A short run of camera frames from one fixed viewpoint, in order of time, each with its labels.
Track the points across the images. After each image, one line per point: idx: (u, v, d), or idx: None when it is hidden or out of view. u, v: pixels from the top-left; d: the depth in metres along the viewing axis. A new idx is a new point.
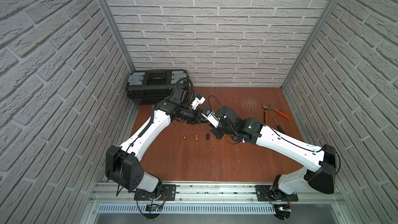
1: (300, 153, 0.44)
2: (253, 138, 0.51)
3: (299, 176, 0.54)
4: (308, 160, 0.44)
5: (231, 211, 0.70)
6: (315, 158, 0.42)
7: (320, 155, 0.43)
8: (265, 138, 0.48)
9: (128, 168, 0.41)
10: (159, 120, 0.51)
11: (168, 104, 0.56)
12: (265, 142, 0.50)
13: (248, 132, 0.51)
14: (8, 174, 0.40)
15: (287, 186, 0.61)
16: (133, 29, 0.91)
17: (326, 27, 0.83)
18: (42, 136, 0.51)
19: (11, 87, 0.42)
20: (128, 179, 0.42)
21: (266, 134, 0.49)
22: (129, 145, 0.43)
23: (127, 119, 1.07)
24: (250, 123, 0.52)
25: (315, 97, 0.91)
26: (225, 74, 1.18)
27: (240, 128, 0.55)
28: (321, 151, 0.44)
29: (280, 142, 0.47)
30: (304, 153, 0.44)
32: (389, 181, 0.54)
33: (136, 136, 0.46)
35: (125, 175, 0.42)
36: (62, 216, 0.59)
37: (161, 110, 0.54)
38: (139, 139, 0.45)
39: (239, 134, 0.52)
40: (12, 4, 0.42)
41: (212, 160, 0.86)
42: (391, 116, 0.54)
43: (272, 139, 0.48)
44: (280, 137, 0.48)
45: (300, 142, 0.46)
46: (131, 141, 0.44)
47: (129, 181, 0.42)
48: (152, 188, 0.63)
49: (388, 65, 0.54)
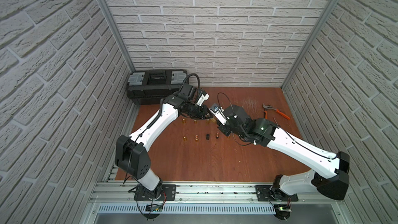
1: (316, 158, 0.42)
2: (265, 140, 0.48)
3: (306, 180, 0.53)
4: (323, 167, 0.42)
5: (231, 211, 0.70)
6: (330, 165, 0.41)
7: (336, 163, 0.41)
8: (278, 141, 0.45)
9: (137, 157, 0.42)
10: (167, 113, 0.52)
11: (176, 98, 0.57)
12: (279, 146, 0.47)
13: (260, 134, 0.47)
14: (9, 175, 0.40)
15: (289, 187, 0.61)
16: (133, 29, 0.91)
17: (326, 27, 0.83)
18: (42, 136, 0.51)
19: (12, 87, 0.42)
20: (136, 168, 0.44)
21: (279, 137, 0.46)
22: (139, 135, 0.45)
23: (126, 119, 1.07)
24: (262, 124, 0.49)
25: (315, 97, 0.91)
26: (225, 74, 1.18)
27: (251, 129, 0.52)
28: (336, 158, 0.42)
29: (294, 146, 0.44)
30: (319, 160, 0.42)
32: (389, 181, 0.54)
33: (145, 127, 0.47)
35: (133, 164, 0.44)
36: (62, 216, 0.59)
37: (169, 102, 0.56)
38: (147, 130, 0.47)
39: (250, 136, 0.49)
40: (12, 4, 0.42)
41: (212, 161, 0.85)
42: (392, 115, 0.54)
43: (287, 143, 0.45)
44: (295, 142, 0.45)
45: (315, 148, 0.44)
46: (141, 131, 0.46)
47: (137, 170, 0.44)
48: (153, 187, 0.64)
49: (388, 65, 0.54)
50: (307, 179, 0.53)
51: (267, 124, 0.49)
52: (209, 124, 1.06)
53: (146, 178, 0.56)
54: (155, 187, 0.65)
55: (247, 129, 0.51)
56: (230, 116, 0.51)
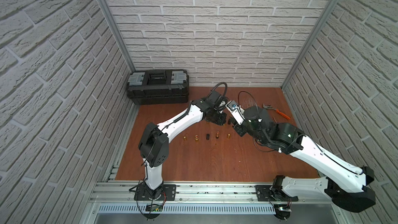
1: (345, 173, 0.40)
2: (292, 149, 0.43)
3: (317, 187, 0.52)
4: (352, 183, 0.40)
5: (231, 211, 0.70)
6: (358, 182, 0.39)
7: (363, 179, 0.39)
8: (306, 151, 0.41)
9: (159, 145, 0.46)
10: (194, 114, 0.56)
11: (203, 103, 0.61)
12: (304, 156, 0.43)
13: (285, 141, 0.43)
14: (8, 174, 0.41)
15: (293, 190, 0.60)
16: (133, 29, 0.91)
17: (327, 27, 0.83)
18: (42, 136, 0.51)
19: (11, 87, 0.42)
20: (155, 155, 0.47)
21: (307, 146, 0.42)
22: (165, 126, 0.49)
23: (126, 120, 1.07)
24: (290, 130, 0.44)
25: (315, 97, 0.91)
26: (225, 74, 1.17)
27: (274, 135, 0.48)
28: (363, 174, 0.40)
29: (323, 158, 0.41)
30: (347, 175, 0.40)
32: (389, 181, 0.54)
33: (171, 121, 0.51)
35: (154, 151, 0.48)
36: (62, 216, 0.59)
37: (197, 105, 0.59)
38: (173, 124, 0.50)
39: (274, 143, 0.44)
40: (11, 4, 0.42)
41: (212, 161, 0.85)
42: (392, 116, 0.54)
43: (314, 154, 0.41)
44: (322, 153, 0.42)
45: (342, 160, 0.41)
46: (168, 122, 0.51)
47: (156, 157, 0.47)
48: (154, 186, 0.64)
49: (388, 65, 0.54)
50: (319, 186, 0.52)
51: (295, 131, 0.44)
52: (209, 124, 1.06)
53: (152, 176, 0.59)
54: (156, 188, 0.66)
55: (269, 134, 0.46)
56: (252, 119, 0.46)
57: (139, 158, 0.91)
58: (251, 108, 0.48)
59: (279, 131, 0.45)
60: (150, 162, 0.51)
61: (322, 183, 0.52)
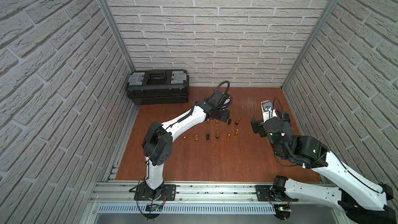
1: (367, 191, 0.39)
2: (315, 164, 0.42)
3: (329, 197, 0.52)
4: (371, 200, 0.40)
5: (231, 211, 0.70)
6: (380, 200, 0.39)
7: (383, 198, 0.39)
8: (331, 168, 0.40)
9: (163, 144, 0.47)
10: (196, 114, 0.57)
11: (207, 104, 0.62)
12: (328, 172, 0.42)
13: (309, 156, 0.41)
14: (8, 174, 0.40)
15: (298, 193, 0.60)
16: (133, 29, 0.91)
17: (326, 27, 0.83)
18: (42, 136, 0.51)
19: (11, 87, 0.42)
20: (159, 154, 0.48)
21: (331, 164, 0.41)
22: (169, 125, 0.50)
23: (127, 119, 1.07)
24: (315, 146, 0.42)
25: (315, 97, 0.91)
26: (225, 74, 1.18)
27: (296, 150, 0.45)
28: (383, 192, 0.40)
29: (346, 176, 0.40)
30: (369, 193, 0.39)
32: (389, 182, 0.55)
33: (175, 121, 0.52)
35: (157, 149, 0.48)
36: (62, 216, 0.59)
37: (199, 106, 0.60)
38: (178, 124, 0.51)
39: (297, 158, 0.43)
40: (12, 4, 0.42)
41: (212, 161, 0.85)
42: (391, 115, 0.54)
43: (339, 171, 0.40)
44: (346, 171, 0.41)
45: (363, 178, 0.41)
46: (171, 123, 0.51)
47: (159, 155, 0.48)
48: (154, 185, 0.63)
49: (388, 65, 0.54)
50: (331, 197, 0.51)
51: (318, 146, 0.42)
52: (208, 125, 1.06)
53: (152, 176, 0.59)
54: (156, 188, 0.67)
55: (291, 148, 0.44)
56: (273, 133, 0.44)
57: (138, 159, 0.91)
58: (272, 120, 0.46)
59: (301, 146, 0.43)
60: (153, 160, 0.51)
61: (335, 193, 0.51)
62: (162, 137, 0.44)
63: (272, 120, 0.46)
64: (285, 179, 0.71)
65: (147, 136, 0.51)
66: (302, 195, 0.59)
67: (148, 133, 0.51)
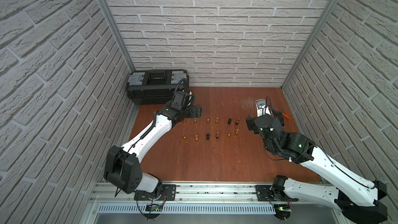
1: (355, 186, 0.40)
2: (301, 158, 0.44)
3: (326, 196, 0.51)
4: (361, 195, 0.40)
5: (231, 211, 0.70)
6: (369, 195, 0.39)
7: (374, 192, 0.40)
8: (317, 162, 0.42)
9: (128, 170, 0.41)
10: (160, 123, 0.53)
11: (170, 110, 0.58)
12: (315, 167, 0.44)
13: (296, 151, 0.44)
14: (8, 175, 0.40)
15: (296, 193, 0.60)
16: (133, 29, 0.91)
17: (326, 27, 0.83)
18: (42, 136, 0.51)
19: (12, 87, 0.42)
20: (127, 180, 0.42)
21: (318, 158, 0.43)
22: (131, 145, 0.44)
23: (126, 119, 1.07)
24: (302, 141, 0.45)
25: (315, 97, 0.91)
26: (225, 74, 1.18)
27: (285, 144, 0.49)
28: (374, 188, 0.40)
29: (333, 170, 0.42)
30: (358, 187, 0.40)
32: (389, 181, 0.54)
33: (138, 138, 0.46)
35: (124, 177, 0.42)
36: (62, 216, 0.59)
37: (163, 114, 0.56)
38: (141, 141, 0.46)
39: (284, 152, 0.45)
40: (12, 4, 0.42)
41: (212, 161, 0.85)
42: (392, 116, 0.54)
43: (325, 165, 0.42)
44: (333, 165, 0.42)
45: (353, 173, 0.42)
46: (133, 142, 0.45)
47: (128, 182, 0.42)
48: (152, 188, 0.63)
49: (388, 65, 0.54)
50: (328, 195, 0.51)
51: (306, 141, 0.45)
52: (208, 125, 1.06)
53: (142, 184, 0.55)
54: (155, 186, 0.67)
55: (280, 143, 0.48)
56: (264, 128, 0.47)
57: None
58: (264, 116, 0.49)
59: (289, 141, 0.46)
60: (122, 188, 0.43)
61: (331, 192, 0.51)
62: (125, 163, 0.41)
63: (264, 115, 0.50)
64: (285, 179, 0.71)
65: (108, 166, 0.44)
66: (302, 195, 0.59)
67: (107, 163, 0.43)
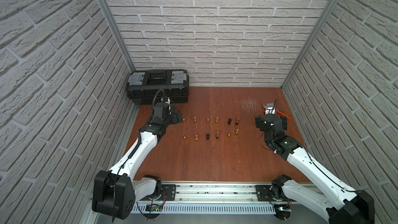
1: (328, 183, 0.44)
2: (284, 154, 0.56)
3: (321, 203, 0.50)
4: (332, 192, 0.43)
5: (231, 211, 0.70)
6: (342, 194, 0.42)
7: (350, 195, 0.41)
8: (296, 156, 0.52)
9: (122, 191, 0.39)
10: (146, 140, 0.52)
11: (152, 126, 0.58)
12: (296, 162, 0.53)
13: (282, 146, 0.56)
14: (8, 175, 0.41)
15: (292, 193, 0.61)
16: (133, 29, 0.91)
17: (326, 27, 0.83)
18: (42, 136, 0.51)
19: (11, 87, 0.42)
20: (121, 204, 0.40)
21: (299, 153, 0.52)
22: (121, 166, 0.43)
23: (127, 118, 1.08)
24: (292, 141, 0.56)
25: (315, 97, 0.91)
26: (225, 74, 1.18)
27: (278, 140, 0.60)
28: (352, 192, 0.42)
29: (310, 166, 0.49)
30: (331, 185, 0.44)
32: (389, 182, 0.54)
33: (125, 158, 0.45)
35: (117, 201, 0.40)
36: (62, 216, 0.59)
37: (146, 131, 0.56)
38: (130, 161, 0.45)
39: (273, 144, 0.59)
40: (12, 5, 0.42)
41: (212, 160, 0.86)
42: (392, 116, 0.54)
43: (303, 160, 0.50)
44: (312, 163, 0.49)
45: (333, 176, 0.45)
46: (122, 163, 0.44)
47: (122, 206, 0.40)
48: (152, 190, 0.63)
49: (388, 65, 0.54)
50: (323, 204, 0.50)
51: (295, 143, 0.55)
52: (209, 125, 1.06)
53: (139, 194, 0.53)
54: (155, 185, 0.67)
55: (274, 138, 0.60)
56: (267, 121, 0.60)
57: None
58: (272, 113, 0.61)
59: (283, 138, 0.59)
60: (116, 215, 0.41)
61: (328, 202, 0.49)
62: (116, 185, 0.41)
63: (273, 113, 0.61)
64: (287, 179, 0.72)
65: (98, 193, 0.40)
66: (297, 195, 0.59)
67: (97, 191, 0.40)
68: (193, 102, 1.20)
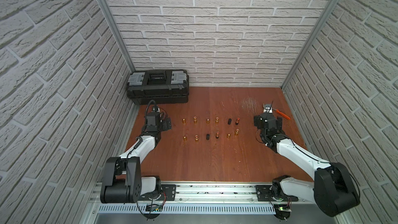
1: (307, 158, 0.50)
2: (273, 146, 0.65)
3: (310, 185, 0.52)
4: (310, 165, 0.48)
5: (231, 211, 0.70)
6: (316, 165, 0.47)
7: (324, 165, 0.46)
8: (282, 143, 0.60)
9: (132, 169, 0.43)
10: (147, 139, 0.58)
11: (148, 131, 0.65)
12: (283, 148, 0.60)
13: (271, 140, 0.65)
14: (9, 174, 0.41)
15: (287, 185, 0.62)
16: (133, 29, 0.91)
17: (326, 27, 0.83)
18: (42, 136, 0.51)
19: (11, 87, 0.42)
20: (132, 182, 0.42)
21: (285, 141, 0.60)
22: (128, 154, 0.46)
23: (127, 118, 1.08)
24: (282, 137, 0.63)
25: (315, 97, 0.91)
26: (225, 74, 1.18)
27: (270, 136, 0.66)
28: (326, 163, 0.46)
29: (293, 149, 0.55)
30: (309, 160, 0.49)
32: (389, 181, 0.54)
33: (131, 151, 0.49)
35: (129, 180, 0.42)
36: (62, 216, 0.59)
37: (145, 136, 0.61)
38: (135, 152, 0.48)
39: (265, 138, 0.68)
40: (12, 4, 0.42)
41: (212, 160, 0.86)
42: (392, 116, 0.54)
43: (288, 145, 0.58)
44: (295, 146, 0.56)
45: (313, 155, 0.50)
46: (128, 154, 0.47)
47: (132, 185, 0.42)
48: (152, 187, 0.63)
49: (388, 65, 0.54)
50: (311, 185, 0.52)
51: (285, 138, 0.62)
52: (208, 125, 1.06)
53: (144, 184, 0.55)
54: (156, 183, 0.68)
55: (267, 134, 0.68)
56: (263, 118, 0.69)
57: None
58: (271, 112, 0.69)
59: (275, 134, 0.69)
60: (126, 197, 0.41)
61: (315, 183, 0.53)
62: (129, 164, 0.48)
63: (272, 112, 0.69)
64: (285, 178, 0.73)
65: (109, 176, 0.42)
66: (293, 188, 0.60)
67: (109, 174, 0.42)
68: (193, 101, 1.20)
